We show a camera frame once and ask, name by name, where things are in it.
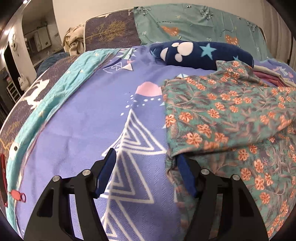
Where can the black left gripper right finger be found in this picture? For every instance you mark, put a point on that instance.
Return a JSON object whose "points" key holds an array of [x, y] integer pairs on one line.
{"points": [[240, 218]]}

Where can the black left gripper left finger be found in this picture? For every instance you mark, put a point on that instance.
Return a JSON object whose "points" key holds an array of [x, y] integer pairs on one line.
{"points": [[51, 217]]}

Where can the green floral garment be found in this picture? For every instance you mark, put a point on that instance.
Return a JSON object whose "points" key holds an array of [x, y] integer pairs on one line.
{"points": [[233, 123]]}

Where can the cream crumpled clothes pile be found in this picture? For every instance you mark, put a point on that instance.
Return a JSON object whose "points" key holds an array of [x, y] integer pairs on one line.
{"points": [[73, 42]]}

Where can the red key tag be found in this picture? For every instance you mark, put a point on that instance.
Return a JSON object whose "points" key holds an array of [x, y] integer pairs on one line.
{"points": [[18, 196]]}

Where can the red black phone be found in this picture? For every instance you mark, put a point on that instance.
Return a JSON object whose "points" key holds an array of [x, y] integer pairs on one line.
{"points": [[4, 186]]}

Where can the dark purple deer bedcover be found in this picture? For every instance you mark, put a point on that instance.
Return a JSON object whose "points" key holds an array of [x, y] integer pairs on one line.
{"points": [[30, 100]]}

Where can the purple triangle pattern bedsheet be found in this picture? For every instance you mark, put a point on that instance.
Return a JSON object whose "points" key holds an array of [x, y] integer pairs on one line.
{"points": [[145, 110]]}

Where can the white plush toy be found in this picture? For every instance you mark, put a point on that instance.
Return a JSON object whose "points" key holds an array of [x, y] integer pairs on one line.
{"points": [[23, 82]]}

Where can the red folded cloth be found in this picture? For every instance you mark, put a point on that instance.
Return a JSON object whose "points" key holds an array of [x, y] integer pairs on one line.
{"points": [[270, 80]]}

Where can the beige folded cloth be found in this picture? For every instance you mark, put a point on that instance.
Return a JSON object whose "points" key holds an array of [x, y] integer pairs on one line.
{"points": [[265, 70]]}

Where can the dark blue blanket heap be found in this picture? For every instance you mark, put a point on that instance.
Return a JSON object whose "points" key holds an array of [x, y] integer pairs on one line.
{"points": [[50, 61]]}

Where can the turquoise quilted blanket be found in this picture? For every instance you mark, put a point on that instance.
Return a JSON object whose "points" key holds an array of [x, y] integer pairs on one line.
{"points": [[46, 97]]}

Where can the navy star paw blanket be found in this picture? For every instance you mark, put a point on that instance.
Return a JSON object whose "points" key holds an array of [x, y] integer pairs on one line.
{"points": [[199, 54]]}

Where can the beige curtain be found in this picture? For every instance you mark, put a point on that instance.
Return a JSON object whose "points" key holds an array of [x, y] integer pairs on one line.
{"points": [[279, 38]]}

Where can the dark purple tree pillow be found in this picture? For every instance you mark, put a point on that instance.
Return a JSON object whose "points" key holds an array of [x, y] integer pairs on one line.
{"points": [[116, 29]]}

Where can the teal heart pattern pillow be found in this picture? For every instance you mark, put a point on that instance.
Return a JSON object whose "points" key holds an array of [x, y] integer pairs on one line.
{"points": [[189, 22]]}

